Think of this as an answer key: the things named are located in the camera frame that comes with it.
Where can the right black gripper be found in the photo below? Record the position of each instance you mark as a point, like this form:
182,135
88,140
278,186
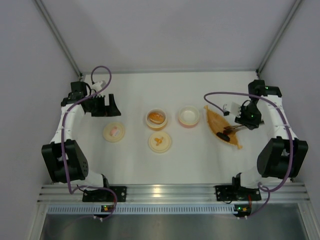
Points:
247,122

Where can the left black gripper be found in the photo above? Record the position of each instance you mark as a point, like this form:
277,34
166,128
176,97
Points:
100,106

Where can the metal tongs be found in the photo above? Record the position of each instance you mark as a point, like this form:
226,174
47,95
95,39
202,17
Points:
237,127

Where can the red sausage piece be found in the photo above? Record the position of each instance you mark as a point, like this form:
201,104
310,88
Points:
228,131

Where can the orange bread roll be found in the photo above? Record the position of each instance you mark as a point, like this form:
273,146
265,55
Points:
156,118

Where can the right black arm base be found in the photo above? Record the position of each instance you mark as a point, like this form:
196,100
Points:
230,193

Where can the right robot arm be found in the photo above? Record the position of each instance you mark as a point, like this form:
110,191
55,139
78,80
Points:
284,153

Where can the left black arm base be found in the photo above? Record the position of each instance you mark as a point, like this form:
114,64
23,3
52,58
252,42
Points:
99,195

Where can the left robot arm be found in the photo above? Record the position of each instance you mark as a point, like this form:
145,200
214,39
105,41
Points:
65,161

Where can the yellow lunch bowl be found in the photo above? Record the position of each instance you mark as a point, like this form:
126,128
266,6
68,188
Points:
153,126

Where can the pink lunch bowl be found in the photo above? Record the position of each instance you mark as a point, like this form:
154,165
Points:
188,116

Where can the cream lid pink knob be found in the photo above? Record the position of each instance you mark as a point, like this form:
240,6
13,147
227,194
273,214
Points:
114,132

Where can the boat-shaped woven basket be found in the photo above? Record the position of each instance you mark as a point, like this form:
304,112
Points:
216,123

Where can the cream lid orange knob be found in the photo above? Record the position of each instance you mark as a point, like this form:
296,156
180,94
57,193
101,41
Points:
159,142

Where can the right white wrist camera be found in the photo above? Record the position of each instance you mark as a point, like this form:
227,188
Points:
232,108

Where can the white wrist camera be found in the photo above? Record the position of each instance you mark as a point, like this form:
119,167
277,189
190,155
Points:
98,86
232,108

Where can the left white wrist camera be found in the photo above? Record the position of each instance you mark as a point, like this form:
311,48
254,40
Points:
98,86

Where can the aluminium mounting rail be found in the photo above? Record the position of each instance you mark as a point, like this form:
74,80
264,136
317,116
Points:
291,192

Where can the left aluminium frame post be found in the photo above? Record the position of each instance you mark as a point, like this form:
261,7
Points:
46,16

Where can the aluminium frame post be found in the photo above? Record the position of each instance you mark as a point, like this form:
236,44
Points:
279,34
46,16

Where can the slotted cable duct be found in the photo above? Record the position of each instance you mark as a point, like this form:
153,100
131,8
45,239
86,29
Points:
147,209

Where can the right aluminium frame post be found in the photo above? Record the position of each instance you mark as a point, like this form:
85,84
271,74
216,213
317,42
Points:
279,34

